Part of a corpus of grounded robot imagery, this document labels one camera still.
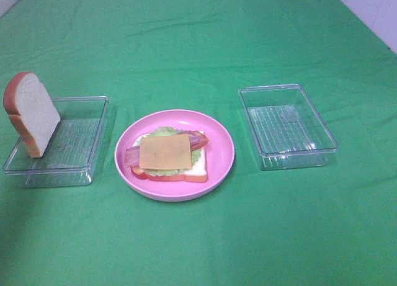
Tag bacon strip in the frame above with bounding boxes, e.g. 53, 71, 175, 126
177, 130, 209, 151
124, 145, 140, 168

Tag green lettuce leaf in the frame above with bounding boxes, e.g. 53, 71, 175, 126
135, 127, 207, 177

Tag yellow cheese slice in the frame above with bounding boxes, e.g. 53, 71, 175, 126
139, 134, 192, 170

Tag toast bread slice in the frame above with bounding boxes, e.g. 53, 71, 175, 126
123, 127, 208, 182
3, 71, 61, 158

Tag pink round plate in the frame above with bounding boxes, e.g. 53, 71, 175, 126
114, 109, 234, 202

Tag right clear plastic tray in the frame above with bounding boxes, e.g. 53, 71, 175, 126
239, 84, 338, 171

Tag clear plastic tray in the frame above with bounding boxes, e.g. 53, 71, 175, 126
3, 96, 109, 188
239, 84, 338, 171

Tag green tablecloth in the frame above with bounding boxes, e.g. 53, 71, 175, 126
1, 0, 396, 285

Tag left clear plastic tray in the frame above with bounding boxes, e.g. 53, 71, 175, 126
3, 96, 109, 188

